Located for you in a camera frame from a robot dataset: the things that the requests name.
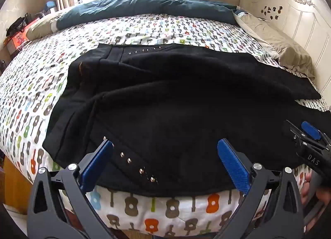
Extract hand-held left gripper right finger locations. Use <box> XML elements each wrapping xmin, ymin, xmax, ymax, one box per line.
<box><xmin>217</xmin><ymin>139</ymin><xmax>305</xmax><ymax>239</ymax></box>

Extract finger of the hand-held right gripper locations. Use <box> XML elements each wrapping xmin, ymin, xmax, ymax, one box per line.
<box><xmin>301</xmin><ymin>121</ymin><xmax>331</xmax><ymax>149</ymax></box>
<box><xmin>283</xmin><ymin>119</ymin><xmax>309</xmax><ymax>149</ymax></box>

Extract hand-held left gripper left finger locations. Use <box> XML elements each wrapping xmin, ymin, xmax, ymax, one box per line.
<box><xmin>26</xmin><ymin>139</ymin><xmax>114</xmax><ymax>239</ymax></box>

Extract black pants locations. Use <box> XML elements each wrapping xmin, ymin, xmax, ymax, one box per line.
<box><xmin>42</xmin><ymin>43</ymin><xmax>331</xmax><ymax>198</ymax></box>

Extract person's right hand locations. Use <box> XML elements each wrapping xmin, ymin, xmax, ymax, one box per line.
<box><xmin>301</xmin><ymin>173</ymin><xmax>331</xmax><ymax>204</ymax></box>

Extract large beige pillow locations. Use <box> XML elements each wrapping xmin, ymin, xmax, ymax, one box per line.
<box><xmin>233</xmin><ymin>11</ymin><xmax>316</xmax><ymax>79</ymax></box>

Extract guitar print bed sheet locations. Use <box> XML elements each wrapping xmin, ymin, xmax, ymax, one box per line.
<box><xmin>0</xmin><ymin>13</ymin><xmax>331</xmax><ymax>237</ymax></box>

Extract white carved headboard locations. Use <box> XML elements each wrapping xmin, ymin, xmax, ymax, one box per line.
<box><xmin>239</xmin><ymin>0</ymin><xmax>331</xmax><ymax>110</ymax></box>

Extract cluster of headboard stickers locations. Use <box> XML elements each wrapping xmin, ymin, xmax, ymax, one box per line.
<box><xmin>260</xmin><ymin>6</ymin><xmax>283</xmax><ymax>20</ymax></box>

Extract red cardboard box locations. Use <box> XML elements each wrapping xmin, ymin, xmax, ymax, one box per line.
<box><xmin>3</xmin><ymin>19</ymin><xmax>35</xmax><ymax>48</ymax></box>

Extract small beige pillow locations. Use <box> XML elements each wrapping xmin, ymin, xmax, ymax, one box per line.
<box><xmin>26</xmin><ymin>9</ymin><xmax>68</xmax><ymax>41</ymax></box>

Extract teal blanket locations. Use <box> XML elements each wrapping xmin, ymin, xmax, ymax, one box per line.
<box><xmin>56</xmin><ymin>0</ymin><xmax>250</xmax><ymax>31</ymax></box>

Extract black bag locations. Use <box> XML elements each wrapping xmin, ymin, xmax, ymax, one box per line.
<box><xmin>6</xmin><ymin>13</ymin><xmax>33</xmax><ymax>36</ymax></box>

